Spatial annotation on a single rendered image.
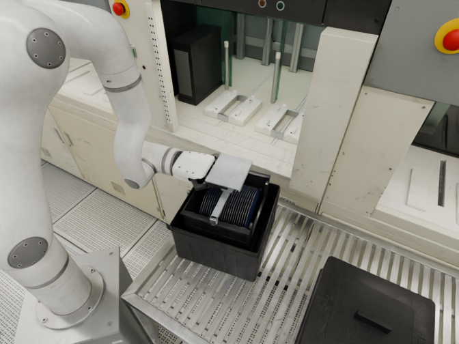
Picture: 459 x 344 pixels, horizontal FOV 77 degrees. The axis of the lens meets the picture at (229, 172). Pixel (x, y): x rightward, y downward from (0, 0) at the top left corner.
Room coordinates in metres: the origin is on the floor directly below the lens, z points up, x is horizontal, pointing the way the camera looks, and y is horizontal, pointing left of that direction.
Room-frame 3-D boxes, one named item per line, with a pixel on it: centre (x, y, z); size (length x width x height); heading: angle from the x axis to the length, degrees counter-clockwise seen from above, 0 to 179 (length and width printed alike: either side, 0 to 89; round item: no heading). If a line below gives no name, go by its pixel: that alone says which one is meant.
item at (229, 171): (0.57, 0.00, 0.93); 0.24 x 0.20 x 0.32; 160
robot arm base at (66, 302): (0.36, 0.48, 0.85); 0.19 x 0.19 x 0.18
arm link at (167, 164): (0.64, 0.17, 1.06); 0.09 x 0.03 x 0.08; 160
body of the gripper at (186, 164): (0.61, 0.11, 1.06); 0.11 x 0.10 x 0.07; 70
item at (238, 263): (0.57, 0.00, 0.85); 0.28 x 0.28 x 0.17; 70
